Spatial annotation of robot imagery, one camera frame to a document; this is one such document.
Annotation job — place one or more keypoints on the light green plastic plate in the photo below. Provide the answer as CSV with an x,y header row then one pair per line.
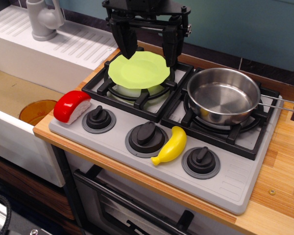
x,y
143,70

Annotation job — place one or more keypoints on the black stove knob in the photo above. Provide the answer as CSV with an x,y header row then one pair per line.
x,y
201,163
99,120
146,140

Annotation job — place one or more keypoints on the left black stove knob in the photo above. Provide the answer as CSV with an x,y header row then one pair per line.
x,y
99,120

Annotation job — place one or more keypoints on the teal cabinet box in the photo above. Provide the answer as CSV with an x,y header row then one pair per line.
x,y
256,30

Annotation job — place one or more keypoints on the orange plastic bowl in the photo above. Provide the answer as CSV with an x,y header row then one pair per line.
x,y
34,112

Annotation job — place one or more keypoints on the stainless steel pan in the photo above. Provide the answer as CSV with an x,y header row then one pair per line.
x,y
222,96

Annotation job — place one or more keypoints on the yellow toy banana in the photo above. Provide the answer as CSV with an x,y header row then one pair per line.
x,y
173,148

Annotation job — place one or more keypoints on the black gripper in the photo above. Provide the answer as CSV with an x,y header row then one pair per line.
x,y
168,16

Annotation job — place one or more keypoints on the white toy sink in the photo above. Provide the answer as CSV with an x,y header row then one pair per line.
x,y
32,71

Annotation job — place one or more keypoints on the right black burner grate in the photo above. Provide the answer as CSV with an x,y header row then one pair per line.
x,y
243,139

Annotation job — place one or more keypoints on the grey toy stove top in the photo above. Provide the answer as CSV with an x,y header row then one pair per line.
x,y
229,189

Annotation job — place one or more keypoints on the toy oven door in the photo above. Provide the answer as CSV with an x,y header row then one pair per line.
x,y
122,207

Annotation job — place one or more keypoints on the right black stove knob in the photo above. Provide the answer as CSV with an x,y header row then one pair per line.
x,y
201,163

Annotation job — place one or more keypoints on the middle black stove knob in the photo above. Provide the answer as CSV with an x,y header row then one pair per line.
x,y
146,140

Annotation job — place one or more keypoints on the red white toy sushi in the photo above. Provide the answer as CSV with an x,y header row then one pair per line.
x,y
71,106

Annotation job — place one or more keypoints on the grey toy faucet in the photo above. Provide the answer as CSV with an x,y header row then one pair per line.
x,y
44,21

